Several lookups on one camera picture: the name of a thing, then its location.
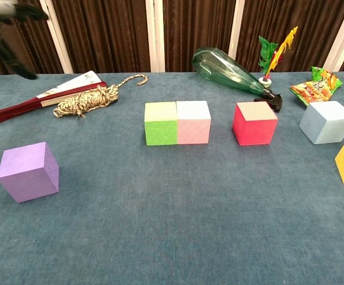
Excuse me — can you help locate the feather shuttlecock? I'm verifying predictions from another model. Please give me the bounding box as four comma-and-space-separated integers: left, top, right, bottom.
257, 26, 299, 88

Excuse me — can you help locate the white frame post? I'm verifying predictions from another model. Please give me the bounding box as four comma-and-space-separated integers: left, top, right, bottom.
323, 0, 344, 72
228, 0, 246, 60
145, 0, 165, 73
39, 0, 74, 74

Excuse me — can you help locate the green foam cube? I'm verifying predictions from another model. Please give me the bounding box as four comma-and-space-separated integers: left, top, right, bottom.
144, 102, 179, 147

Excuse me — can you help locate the red and white folding fan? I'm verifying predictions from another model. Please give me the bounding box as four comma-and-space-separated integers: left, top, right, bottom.
0, 70, 108, 127

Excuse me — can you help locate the orange green snack bag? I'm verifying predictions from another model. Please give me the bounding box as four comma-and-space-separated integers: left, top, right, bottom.
289, 66, 344, 107

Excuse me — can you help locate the light blue foam cube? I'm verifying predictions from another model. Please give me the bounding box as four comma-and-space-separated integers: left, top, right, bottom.
298, 100, 344, 145

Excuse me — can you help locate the green plastic spray bottle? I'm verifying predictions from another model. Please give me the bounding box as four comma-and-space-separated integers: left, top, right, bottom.
191, 46, 284, 113

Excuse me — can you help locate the beige black rope bundle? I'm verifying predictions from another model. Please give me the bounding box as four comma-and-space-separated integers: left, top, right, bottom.
53, 74, 149, 119

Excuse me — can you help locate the purple foam cube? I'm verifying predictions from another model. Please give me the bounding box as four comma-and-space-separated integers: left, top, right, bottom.
0, 141, 60, 204

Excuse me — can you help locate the dark brown curtain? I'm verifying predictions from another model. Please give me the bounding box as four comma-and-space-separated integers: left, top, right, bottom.
0, 0, 344, 78

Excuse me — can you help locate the pink foam cube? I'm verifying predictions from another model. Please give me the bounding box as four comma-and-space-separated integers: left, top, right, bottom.
176, 100, 212, 145

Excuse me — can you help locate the red foam cube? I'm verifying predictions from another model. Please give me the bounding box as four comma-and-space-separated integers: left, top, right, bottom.
231, 101, 279, 147

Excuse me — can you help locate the blue felt table cover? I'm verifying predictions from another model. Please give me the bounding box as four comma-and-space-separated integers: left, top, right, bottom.
0, 71, 344, 285

